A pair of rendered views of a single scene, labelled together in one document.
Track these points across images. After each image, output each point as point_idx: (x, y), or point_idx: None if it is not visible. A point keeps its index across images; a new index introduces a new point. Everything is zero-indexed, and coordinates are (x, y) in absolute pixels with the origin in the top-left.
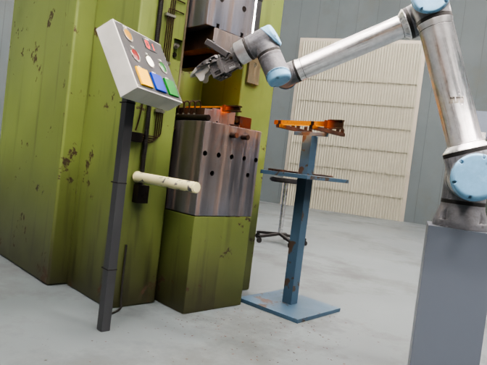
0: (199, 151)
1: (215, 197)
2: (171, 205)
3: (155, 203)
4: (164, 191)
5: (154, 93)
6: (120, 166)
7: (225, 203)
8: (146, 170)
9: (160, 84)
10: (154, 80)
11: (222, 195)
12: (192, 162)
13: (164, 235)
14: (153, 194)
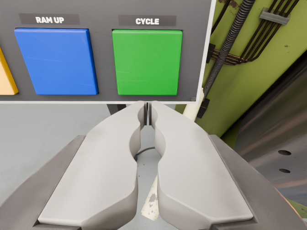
0: (278, 142)
1: (273, 183)
2: (240, 128)
3: (220, 117)
4: (238, 114)
5: (30, 103)
6: (110, 112)
7: (289, 192)
8: (215, 89)
9: (63, 72)
10: (28, 63)
11: (291, 189)
12: (267, 134)
13: (227, 135)
14: (221, 110)
